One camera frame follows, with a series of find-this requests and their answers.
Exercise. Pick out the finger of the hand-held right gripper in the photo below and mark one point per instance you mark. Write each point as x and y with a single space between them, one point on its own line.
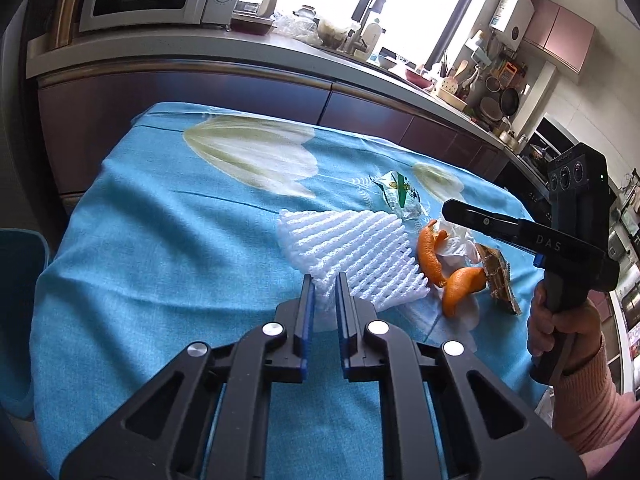
480 220

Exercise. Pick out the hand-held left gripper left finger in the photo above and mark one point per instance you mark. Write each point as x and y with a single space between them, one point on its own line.
309 332

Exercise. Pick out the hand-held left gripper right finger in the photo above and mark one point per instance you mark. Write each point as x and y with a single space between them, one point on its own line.
342 332

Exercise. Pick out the white tissue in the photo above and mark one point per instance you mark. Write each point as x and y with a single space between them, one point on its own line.
457 251

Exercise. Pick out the long orange peel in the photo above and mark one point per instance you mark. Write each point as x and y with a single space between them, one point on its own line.
427 260

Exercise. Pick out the white foam fruit net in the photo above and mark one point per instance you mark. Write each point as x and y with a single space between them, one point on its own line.
380 265
300 235

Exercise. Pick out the blue trash bin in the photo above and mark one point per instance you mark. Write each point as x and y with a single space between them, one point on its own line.
20 310

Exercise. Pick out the person's right forearm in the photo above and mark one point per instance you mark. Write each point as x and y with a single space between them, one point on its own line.
595 400

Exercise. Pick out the person's right hand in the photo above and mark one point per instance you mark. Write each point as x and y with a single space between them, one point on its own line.
539 332

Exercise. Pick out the small gold snack wrapper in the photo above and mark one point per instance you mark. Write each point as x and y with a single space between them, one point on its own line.
495 272

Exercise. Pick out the curled orange peel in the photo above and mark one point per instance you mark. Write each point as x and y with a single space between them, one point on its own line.
457 290

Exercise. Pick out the small green foil wrapper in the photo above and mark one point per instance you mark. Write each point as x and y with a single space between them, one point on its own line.
400 195

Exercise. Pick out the black frying pan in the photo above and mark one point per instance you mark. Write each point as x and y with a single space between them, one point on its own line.
510 102

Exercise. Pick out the white dotted utensil holder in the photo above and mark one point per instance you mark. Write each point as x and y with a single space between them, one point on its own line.
446 86

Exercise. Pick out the orange grater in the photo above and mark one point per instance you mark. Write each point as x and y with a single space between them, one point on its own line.
508 72

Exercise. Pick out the blue floral tablecloth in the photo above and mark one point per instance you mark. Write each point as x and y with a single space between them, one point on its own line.
175 260

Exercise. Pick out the red bowl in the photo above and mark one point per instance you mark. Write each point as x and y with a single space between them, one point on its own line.
419 79

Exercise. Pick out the white bowl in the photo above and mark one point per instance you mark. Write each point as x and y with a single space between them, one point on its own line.
389 61

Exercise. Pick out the white water heater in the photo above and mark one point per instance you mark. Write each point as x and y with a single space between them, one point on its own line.
512 15

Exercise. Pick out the white soap bottle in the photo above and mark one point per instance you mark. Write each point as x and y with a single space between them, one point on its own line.
373 40

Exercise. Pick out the kitchen window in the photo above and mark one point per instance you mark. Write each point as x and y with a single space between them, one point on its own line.
425 5

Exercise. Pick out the steel kitchen faucet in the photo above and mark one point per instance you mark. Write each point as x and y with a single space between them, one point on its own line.
362 25

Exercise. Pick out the brown base cabinets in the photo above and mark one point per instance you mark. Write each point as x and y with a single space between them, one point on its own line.
225 95

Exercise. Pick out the clear plastic bags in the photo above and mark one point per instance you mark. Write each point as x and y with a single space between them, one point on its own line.
297 25

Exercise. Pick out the dark lidded bowl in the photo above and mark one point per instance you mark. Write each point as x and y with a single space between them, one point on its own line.
252 25

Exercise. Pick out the bronze travel tumbler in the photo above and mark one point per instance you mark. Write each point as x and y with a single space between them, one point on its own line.
70 5

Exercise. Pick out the pink wall cabinet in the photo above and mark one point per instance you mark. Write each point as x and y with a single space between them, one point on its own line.
560 32

